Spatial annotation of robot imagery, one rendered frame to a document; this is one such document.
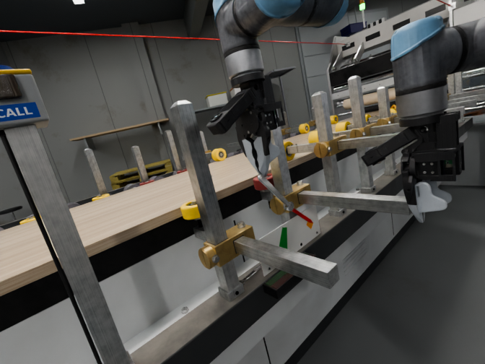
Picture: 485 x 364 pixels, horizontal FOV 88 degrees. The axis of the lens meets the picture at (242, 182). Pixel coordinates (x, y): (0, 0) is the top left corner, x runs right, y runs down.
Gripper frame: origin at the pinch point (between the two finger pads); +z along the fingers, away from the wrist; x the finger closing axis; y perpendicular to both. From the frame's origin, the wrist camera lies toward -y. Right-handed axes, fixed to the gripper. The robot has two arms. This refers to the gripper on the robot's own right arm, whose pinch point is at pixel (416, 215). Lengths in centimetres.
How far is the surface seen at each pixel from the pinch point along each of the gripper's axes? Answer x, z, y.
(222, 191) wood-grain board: -12, -7, -50
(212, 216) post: -29.5, -8.3, -29.5
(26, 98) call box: -53, -36, -28
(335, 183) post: 20.1, 0.5, -29.5
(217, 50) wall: 301, -186, -423
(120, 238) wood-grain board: -45, -6, -50
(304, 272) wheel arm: -26.4, 0.7, -9.1
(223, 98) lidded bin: 259, -85, -387
